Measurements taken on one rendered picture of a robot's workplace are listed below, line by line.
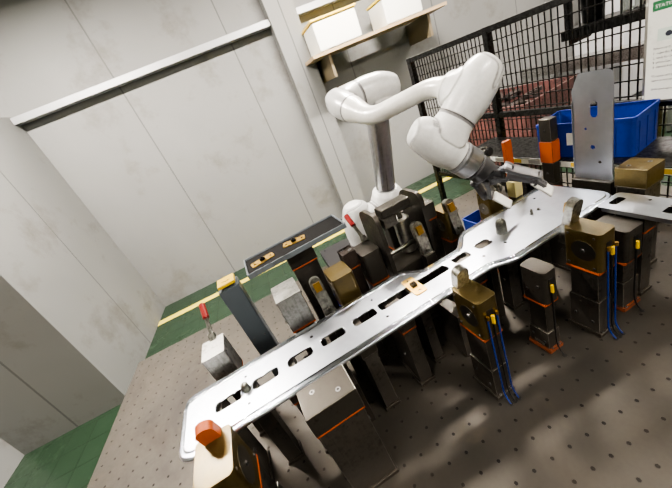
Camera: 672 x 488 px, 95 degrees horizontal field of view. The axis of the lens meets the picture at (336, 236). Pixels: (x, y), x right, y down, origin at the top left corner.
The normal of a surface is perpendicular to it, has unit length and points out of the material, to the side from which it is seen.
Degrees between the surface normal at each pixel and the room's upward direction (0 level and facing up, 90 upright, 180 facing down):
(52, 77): 90
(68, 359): 90
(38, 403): 90
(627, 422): 0
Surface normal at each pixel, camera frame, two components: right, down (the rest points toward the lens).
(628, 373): -0.36, -0.84
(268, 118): 0.29, 0.32
